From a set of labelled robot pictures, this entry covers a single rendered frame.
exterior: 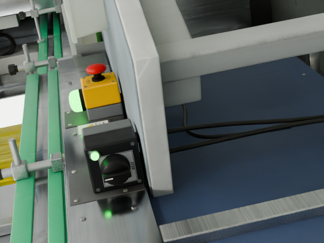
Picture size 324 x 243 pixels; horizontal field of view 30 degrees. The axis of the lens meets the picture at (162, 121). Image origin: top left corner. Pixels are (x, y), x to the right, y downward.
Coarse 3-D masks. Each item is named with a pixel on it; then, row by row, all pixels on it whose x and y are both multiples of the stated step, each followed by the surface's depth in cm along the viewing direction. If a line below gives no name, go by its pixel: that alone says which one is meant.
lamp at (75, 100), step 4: (72, 92) 118; (76, 92) 118; (80, 92) 118; (72, 96) 117; (76, 96) 117; (80, 96) 117; (72, 100) 117; (76, 100) 117; (80, 100) 117; (72, 104) 117; (76, 104) 117; (80, 104) 117; (84, 104) 118; (72, 108) 118; (76, 108) 118; (80, 108) 118; (84, 108) 118
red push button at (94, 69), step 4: (96, 64) 118; (100, 64) 117; (104, 64) 118; (88, 68) 117; (92, 68) 116; (96, 68) 116; (100, 68) 116; (104, 68) 116; (88, 72) 116; (92, 72) 116; (96, 72) 116; (100, 72) 116; (96, 76) 117; (100, 76) 118
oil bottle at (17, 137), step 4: (8, 136) 150; (12, 136) 150; (16, 136) 150; (20, 136) 149; (0, 140) 149; (4, 140) 148; (16, 140) 147; (0, 144) 147; (4, 144) 147; (8, 144) 147
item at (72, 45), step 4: (64, 8) 157; (64, 12) 158; (64, 16) 158; (68, 28) 160; (68, 32) 160; (68, 36) 161; (72, 44) 162; (72, 48) 162; (72, 52) 162; (76, 52) 163
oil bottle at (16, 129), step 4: (16, 124) 156; (20, 124) 156; (0, 128) 155; (4, 128) 155; (8, 128) 155; (12, 128) 154; (16, 128) 154; (20, 128) 153; (0, 132) 153; (4, 132) 153; (8, 132) 152; (12, 132) 152; (16, 132) 152; (20, 132) 152; (0, 136) 151; (4, 136) 152
